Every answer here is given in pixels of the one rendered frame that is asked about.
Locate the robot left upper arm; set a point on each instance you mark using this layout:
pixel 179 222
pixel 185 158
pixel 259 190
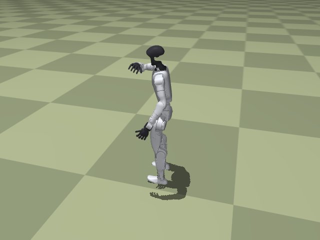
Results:
pixel 159 83

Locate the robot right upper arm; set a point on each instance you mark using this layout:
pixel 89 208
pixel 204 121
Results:
pixel 148 67

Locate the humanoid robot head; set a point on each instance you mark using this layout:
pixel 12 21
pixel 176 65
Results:
pixel 156 51

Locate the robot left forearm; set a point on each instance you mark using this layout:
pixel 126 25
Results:
pixel 156 114

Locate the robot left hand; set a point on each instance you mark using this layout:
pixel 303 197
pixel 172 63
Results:
pixel 144 132

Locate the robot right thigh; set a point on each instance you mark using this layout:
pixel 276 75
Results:
pixel 164 139

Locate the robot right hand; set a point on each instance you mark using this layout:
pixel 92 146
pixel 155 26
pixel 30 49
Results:
pixel 136 66

